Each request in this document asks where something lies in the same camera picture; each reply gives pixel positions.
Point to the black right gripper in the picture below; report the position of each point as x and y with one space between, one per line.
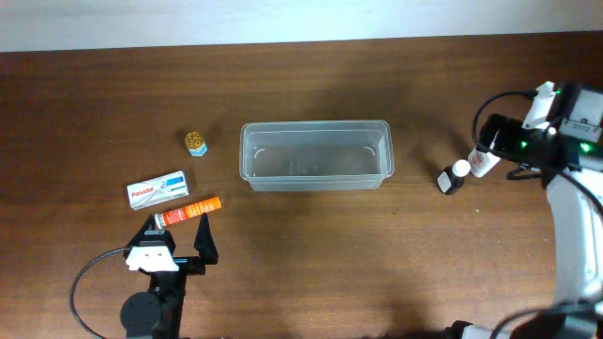
509 127

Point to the dark bottle white cap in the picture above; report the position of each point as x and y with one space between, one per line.
451 179

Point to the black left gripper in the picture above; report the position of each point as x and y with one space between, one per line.
203 245

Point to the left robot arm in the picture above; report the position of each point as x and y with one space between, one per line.
157 312

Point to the small jar gold lid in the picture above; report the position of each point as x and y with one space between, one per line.
195 144

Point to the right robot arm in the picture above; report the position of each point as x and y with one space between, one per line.
559 143

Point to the white Panadol box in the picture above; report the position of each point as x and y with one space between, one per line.
157 190

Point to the orange tube white cap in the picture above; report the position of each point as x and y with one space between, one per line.
193 210

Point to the clear plastic container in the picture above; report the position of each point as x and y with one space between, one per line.
299 156

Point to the white squeeze bottle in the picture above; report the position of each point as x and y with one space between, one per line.
481 163

